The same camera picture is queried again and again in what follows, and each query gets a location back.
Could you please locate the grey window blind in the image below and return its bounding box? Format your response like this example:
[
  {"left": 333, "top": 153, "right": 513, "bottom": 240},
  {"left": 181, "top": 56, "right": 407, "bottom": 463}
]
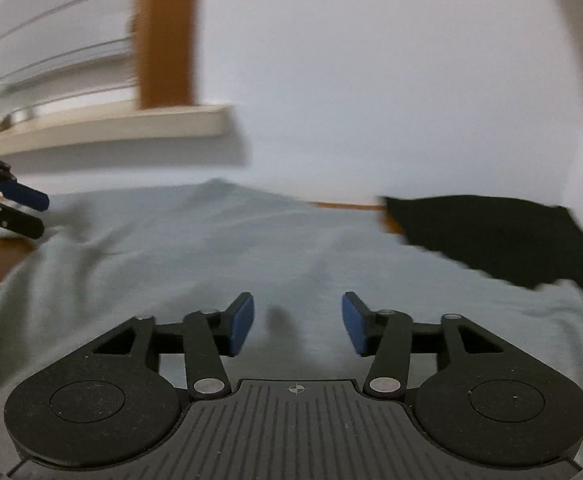
[{"left": 0, "top": 0, "right": 141, "bottom": 121}]

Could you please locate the wooden window frame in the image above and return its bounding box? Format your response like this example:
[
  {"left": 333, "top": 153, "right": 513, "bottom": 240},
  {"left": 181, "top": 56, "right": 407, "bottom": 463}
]
[{"left": 130, "top": 0, "right": 206, "bottom": 109}]

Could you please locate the grey sweatshirt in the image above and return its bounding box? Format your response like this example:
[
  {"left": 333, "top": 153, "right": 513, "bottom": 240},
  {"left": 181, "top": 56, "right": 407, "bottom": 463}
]
[{"left": 0, "top": 178, "right": 583, "bottom": 411}]

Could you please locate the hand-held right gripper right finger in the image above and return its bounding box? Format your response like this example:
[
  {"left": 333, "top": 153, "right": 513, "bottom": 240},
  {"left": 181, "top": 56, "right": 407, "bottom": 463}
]
[{"left": 341, "top": 291, "right": 509, "bottom": 402}]

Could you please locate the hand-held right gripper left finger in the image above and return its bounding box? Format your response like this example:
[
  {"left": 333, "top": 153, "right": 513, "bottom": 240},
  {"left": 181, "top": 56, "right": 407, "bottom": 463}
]
[{"left": 89, "top": 292, "right": 256, "bottom": 402}]

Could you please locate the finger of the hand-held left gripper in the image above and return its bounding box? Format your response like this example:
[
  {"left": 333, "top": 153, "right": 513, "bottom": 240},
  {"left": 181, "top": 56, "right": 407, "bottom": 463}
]
[
  {"left": 0, "top": 190, "right": 45, "bottom": 241},
  {"left": 0, "top": 149, "right": 50, "bottom": 212}
]

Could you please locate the black cloth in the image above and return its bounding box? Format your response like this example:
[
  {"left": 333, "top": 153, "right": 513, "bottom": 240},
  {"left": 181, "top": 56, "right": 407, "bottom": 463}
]
[{"left": 380, "top": 194, "right": 583, "bottom": 292}]

